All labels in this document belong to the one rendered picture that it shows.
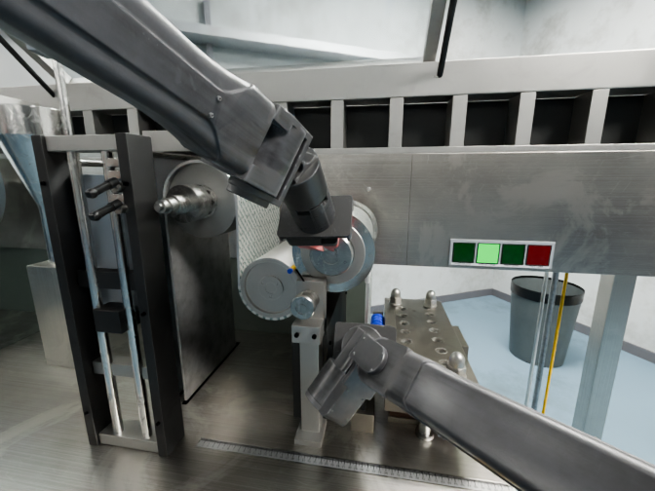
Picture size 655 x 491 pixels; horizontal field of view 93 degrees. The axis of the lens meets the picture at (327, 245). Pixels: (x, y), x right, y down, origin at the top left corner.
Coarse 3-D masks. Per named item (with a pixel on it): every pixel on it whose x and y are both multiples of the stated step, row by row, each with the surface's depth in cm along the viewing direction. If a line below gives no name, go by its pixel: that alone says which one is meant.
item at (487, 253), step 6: (480, 246) 82; (486, 246) 81; (492, 246) 81; (498, 246) 81; (480, 252) 82; (486, 252) 82; (492, 252) 82; (480, 258) 82; (486, 258) 82; (492, 258) 82
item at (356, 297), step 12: (360, 288) 91; (240, 300) 98; (348, 300) 92; (360, 300) 92; (240, 312) 99; (348, 312) 93; (360, 312) 92; (240, 324) 100; (252, 324) 99; (264, 324) 99; (276, 324) 98; (288, 324) 97
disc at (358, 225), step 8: (352, 224) 53; (360, 224) 53; (360, 232) 54; (368, 232) 53; (368, 240) 54; (296, 248) 56; (368, 248) 54; (296, 256) 56; (368, 256) 54; (296, 264) 57; (368, 264) 54; (304, 272) 57; (360, 272) 55; (368, 272) 55; (352, 280) 56; (360, 280) 55; (328, 288) 57; (336, 288) 56; (344, 288) 56
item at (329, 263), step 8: (344, 240) 52; (336, 248) 53; (344, 248) 53; (352, 248) 53; (312, 256) 54; (320, 256) 54; (328, 256) 53; (336, 256) 53; (344, 256) 53; (352, 256) 53; (312, 264) 54; (320, 264) 54; (328, 264) 54; (336, 264) 53; (344, 264) 53; (320, 272) 54; (328, 272) 54; (336, 272) 54
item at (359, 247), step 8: (352, 232) 53; (352, 240) 54; (360, 240) 54; (304, 248) 56; (360, 248) 54; (304, 256) 56; (360, 256) 54; (304, 264) 56; (352, 264) 55; (360, 264) 54; (312, 272) 56; (344, 272) 55; (352, 272) 55; (328, 280) 56; (336, 280) 56; (344, 280) 55
